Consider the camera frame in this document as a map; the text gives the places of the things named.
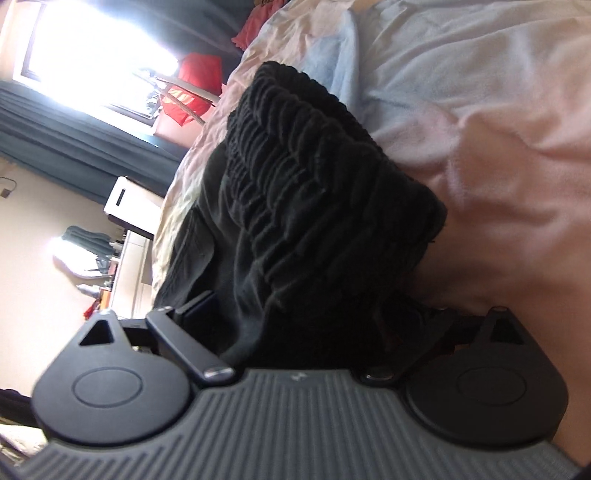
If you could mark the white spray bottle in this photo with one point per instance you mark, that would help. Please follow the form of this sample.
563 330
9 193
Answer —
87 290

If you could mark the red pouch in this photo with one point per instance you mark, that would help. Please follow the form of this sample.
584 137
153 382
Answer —
91 310

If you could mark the pink clothes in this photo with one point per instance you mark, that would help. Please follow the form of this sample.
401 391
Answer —
254 27

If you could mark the white-backed dark chair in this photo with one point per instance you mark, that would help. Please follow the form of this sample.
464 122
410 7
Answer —
134 203

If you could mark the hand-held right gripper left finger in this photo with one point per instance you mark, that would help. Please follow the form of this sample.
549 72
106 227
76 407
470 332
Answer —
203 307

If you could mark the dark cloth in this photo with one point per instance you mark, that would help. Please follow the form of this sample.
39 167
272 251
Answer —
16 406

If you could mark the white dressing table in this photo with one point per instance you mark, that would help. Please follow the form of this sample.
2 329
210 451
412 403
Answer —
134 272

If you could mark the black pants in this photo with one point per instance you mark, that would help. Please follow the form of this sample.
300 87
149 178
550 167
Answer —
300 207

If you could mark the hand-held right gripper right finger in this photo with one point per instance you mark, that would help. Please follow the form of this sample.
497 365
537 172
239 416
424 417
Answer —
429 332

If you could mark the window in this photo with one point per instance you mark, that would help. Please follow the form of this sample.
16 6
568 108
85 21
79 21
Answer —
83 55

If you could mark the black wall plug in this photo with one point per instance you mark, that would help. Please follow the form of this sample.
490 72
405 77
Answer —
5 193

